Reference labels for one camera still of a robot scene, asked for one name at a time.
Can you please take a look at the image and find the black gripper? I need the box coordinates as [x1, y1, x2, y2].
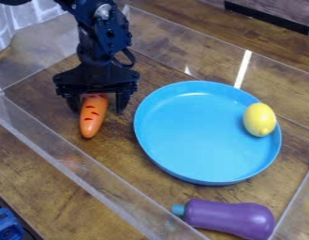
[53, 52, 140, 113]

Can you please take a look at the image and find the orange toy carrot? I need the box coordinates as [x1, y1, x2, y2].
[80, 94, 109, 139]

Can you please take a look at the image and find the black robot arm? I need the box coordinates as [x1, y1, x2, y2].
[53, 0, 140, 113]

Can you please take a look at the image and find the blue plastic tray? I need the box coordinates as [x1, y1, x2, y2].
[134, 81, 282, 186]

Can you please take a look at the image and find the yellow toy lemon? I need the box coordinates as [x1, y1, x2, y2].
[242, 102, 278, 137]

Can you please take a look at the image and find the dark wooden baseboard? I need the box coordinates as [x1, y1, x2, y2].
[224, 0, 309, 36]

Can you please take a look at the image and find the blue plastic crate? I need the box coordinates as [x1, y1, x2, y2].
[0, 208, 25, 240]

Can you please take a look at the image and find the purple toy eggplant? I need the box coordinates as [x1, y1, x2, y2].
[172, 199, 276, 240]

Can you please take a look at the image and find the clear acrylic enclosure wall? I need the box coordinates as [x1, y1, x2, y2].
[0, 0, 309, 240]

